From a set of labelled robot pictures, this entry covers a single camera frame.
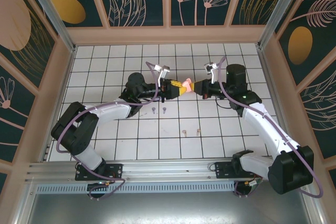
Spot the pink round earbud charging case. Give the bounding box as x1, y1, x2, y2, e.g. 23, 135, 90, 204
182, 78, 194, 93

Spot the grey metal sheet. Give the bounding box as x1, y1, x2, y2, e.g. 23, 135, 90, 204
26, 191, 313, 224

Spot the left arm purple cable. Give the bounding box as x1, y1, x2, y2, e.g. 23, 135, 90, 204
56, 61, 162, 201

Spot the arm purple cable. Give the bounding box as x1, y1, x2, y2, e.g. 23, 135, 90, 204
56, 61, 162, 201
211, 56, 324, 199

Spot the aluminium mounting rail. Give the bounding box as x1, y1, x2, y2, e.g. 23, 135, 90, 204
25, 158, 312, 183

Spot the right aluminium corner post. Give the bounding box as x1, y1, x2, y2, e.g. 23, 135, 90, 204
257, 0, 313, 49

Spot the aluminium corner post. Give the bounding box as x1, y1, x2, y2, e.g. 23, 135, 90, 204
20, 0, 77, 53
257, 0, 313, 49

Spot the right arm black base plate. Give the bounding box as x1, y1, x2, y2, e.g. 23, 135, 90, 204
214, 161, 263, 179

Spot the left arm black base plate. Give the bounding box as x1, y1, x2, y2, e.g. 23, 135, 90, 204
75, 163, 124, 182

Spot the slotted grey cable duct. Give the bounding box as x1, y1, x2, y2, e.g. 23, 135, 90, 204
35, 184, 237, 193

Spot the left aluminium corner post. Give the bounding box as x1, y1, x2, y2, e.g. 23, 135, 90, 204
20, 0, 77, 53

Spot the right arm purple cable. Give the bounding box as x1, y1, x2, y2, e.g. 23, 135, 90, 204
211, 56, 324, 199

